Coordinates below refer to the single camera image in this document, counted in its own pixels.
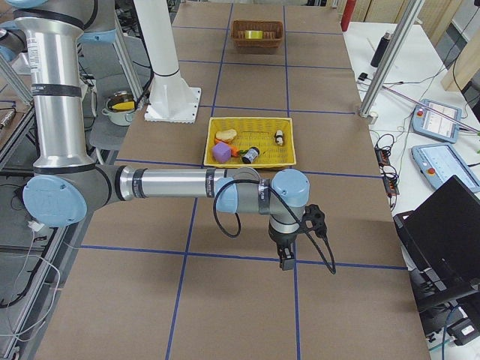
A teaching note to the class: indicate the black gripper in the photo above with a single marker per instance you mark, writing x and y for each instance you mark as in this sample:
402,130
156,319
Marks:
282,240

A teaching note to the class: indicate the yellow-green tape roll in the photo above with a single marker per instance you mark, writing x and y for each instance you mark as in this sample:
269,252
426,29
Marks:
253,35

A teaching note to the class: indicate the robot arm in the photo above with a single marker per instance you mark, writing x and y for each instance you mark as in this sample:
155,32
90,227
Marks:
67,184

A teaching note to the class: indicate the yellow woven basket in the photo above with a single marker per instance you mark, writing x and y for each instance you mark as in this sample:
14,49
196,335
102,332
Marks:
254,131

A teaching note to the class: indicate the brown wicker basket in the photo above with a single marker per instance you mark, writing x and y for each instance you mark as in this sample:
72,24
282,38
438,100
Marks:
273,33

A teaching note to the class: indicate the orange toy carrot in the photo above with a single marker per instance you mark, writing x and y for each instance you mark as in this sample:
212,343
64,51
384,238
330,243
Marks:
235,151

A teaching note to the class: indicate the panda toy figure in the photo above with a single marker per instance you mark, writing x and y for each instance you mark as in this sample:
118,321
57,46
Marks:
279,137

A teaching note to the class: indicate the purple foam block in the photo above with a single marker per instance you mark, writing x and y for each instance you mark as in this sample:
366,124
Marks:
221,152

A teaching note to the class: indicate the toy croissant bread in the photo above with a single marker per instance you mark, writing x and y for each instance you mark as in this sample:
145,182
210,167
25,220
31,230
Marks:
226,136

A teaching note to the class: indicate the black laptop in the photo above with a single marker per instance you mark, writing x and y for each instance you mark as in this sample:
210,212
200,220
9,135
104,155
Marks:
442,238

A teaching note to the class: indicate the teach pendant tablet near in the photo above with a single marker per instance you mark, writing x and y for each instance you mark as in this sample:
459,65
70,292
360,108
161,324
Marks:
439,162

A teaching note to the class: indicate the teach pendant tablet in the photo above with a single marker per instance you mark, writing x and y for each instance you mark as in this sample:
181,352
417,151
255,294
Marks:
432,125
439,162

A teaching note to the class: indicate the teach pendant tablet far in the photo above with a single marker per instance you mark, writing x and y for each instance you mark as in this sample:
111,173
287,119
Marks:
432,125

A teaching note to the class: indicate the black water bottle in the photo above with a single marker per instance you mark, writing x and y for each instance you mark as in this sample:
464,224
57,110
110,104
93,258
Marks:
380,49

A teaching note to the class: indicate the white enamel pot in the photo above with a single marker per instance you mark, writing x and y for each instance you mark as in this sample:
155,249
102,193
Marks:
120,108

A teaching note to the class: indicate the reach grabber stick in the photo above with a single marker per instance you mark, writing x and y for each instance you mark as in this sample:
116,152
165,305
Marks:
451,119

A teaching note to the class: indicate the red cylinder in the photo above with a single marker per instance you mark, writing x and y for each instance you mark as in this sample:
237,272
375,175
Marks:
347,14

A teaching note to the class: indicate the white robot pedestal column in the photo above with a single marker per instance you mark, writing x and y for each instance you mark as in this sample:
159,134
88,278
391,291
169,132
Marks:
171,98

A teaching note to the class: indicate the aluminium frame post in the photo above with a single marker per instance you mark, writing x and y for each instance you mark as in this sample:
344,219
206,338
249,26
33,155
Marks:
399,36

